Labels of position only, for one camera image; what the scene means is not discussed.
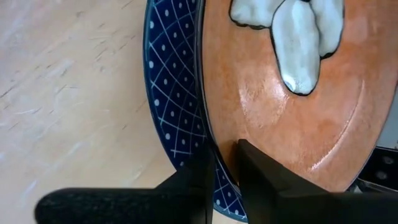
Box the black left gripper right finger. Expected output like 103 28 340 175
237 139 398 224

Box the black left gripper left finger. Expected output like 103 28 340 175
34 146 216 224

